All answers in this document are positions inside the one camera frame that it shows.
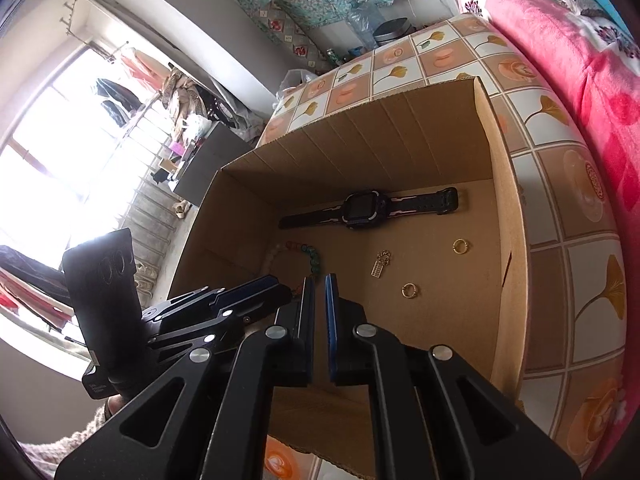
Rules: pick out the black wrist watch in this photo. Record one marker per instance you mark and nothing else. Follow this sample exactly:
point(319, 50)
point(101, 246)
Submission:
point(360, 207)

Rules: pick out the beige shoe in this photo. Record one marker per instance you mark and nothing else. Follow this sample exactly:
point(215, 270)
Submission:
point(180, 208)

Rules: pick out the black round pot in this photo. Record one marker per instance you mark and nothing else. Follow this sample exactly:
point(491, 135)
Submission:
point(392, 30)

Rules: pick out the clear water bottle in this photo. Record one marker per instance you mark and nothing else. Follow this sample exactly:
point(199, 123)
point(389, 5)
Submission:
point(365, 22)

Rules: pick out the patchwork cloth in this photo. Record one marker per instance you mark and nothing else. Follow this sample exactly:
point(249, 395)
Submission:
point(295, 35)

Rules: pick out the green bottle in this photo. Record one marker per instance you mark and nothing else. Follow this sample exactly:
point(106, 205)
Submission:
point(330, 56)

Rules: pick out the pink hanging garment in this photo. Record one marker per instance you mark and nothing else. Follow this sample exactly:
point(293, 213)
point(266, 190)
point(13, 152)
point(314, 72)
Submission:
point(142, 65)

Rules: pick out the pink floral blanket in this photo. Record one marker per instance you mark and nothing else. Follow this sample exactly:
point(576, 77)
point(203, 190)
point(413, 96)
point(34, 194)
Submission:
point(575, 50)

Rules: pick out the patterned tablecloth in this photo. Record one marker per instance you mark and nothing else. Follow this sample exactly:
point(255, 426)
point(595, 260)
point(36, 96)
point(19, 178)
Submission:
point(550, 185)

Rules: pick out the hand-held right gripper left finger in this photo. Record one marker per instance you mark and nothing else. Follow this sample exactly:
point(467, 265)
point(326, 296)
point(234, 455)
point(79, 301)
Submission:
point(310, 320)

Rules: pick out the person's left forearm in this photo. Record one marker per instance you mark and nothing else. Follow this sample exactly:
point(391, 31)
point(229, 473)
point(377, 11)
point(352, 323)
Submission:
point(60, 450)

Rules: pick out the white plastic bag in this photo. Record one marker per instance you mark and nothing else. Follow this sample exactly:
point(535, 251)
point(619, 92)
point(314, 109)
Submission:
point(295, 80)

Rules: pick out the brown cardboard box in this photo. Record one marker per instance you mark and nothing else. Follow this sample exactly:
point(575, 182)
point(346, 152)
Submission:
point(400, 135)

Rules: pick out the metal wall hooks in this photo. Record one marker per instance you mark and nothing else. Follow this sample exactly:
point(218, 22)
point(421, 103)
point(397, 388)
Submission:
point(70, 20)

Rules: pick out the concrete balcony railing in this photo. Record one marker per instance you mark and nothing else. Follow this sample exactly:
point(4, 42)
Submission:
point(150, 200)

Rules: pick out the grey cabinet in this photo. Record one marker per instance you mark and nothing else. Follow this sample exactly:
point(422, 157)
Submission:
point(215, 160)

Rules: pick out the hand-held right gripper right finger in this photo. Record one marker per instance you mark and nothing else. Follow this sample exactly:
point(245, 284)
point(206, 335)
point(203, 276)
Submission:
point(330, 320)

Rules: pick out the pile of clothes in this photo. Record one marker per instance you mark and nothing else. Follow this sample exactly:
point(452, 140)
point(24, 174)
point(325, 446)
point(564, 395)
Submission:
point(190, 100)

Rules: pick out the dark hanging jacket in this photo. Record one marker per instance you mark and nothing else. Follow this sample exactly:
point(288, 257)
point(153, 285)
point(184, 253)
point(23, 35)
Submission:
point(117, 97)

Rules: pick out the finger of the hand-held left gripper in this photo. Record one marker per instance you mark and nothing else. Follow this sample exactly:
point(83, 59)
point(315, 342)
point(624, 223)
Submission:
point(250, 287)
point(260, 305)

